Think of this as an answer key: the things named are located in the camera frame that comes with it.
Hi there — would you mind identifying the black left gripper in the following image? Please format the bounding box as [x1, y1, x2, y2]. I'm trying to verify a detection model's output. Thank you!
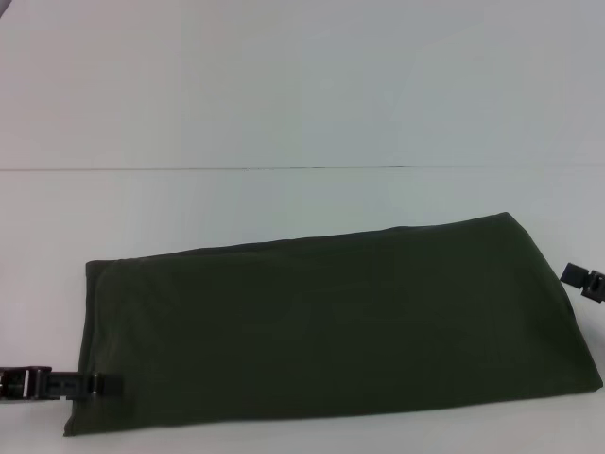
[0, 362, 125, 404]

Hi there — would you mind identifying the dark green t-shirt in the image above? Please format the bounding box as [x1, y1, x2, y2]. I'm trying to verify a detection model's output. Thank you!
[61, 211, 604, 438]

